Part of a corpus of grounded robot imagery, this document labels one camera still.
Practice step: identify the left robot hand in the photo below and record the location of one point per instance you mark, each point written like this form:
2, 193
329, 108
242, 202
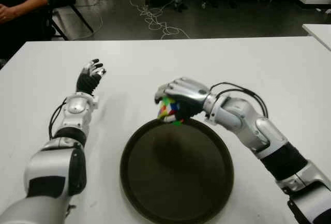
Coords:
86, 83

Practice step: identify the white side table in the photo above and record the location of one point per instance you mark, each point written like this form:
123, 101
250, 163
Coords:
319, 33

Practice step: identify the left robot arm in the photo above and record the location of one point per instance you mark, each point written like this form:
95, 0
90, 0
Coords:
49, 162

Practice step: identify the dark round plate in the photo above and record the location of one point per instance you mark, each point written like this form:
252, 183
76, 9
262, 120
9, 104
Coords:
177, 177

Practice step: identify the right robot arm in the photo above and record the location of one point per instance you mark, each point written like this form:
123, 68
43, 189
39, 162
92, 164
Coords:
258, 131

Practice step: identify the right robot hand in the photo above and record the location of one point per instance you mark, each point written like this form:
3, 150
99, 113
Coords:
188, 92

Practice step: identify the multicoloured Rubik's cube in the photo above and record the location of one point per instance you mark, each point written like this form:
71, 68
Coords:
168, 107

